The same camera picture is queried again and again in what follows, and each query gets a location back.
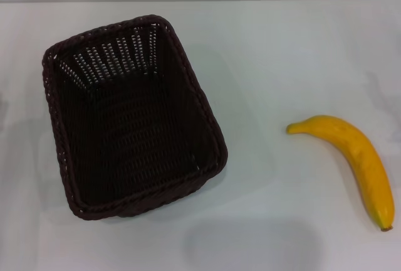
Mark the black woven plastic basket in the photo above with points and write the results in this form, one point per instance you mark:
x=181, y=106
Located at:
x=138, y=145

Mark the yellow banana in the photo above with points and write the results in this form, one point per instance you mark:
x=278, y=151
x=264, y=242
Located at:
x=363, y=155

